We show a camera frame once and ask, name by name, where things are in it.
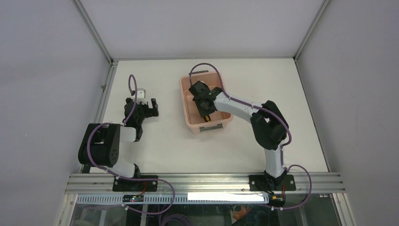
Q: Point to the white slotted cable duct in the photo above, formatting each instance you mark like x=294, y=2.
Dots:
x=189, y=198

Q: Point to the pink plastic bin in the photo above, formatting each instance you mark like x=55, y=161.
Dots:
x=193, y=119

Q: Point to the aluminium frame post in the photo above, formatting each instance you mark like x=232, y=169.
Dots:
x=92, y=30
x=311, y=29

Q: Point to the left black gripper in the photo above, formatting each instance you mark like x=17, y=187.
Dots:
x=150, y=112

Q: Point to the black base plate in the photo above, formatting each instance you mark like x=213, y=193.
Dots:
x=270, y=184
x=149, y=184

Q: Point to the aluminium front rail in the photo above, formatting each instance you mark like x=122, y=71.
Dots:
x=238, y=183

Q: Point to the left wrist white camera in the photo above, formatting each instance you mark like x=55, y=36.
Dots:
x=140, y=97

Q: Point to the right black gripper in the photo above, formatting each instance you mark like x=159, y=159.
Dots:
x=202, y=112

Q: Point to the left aluminium frame post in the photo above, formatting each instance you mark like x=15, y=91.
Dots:
x=92, y=30

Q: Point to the yellow black screwdriver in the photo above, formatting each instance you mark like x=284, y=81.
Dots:
x=207, y=118

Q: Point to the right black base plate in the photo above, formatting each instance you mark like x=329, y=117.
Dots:
x=270, y=184

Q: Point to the orange object below table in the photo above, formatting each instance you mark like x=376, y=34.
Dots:
x=239, y=211

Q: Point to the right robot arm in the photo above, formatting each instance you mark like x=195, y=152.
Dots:
x=268, y=125

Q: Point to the right aluminium frame post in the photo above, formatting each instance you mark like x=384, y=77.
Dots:
x=311, y=29

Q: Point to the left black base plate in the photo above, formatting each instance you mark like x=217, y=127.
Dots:
x=149, y=184

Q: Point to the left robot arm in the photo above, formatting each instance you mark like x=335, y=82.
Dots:
x=101, y=142

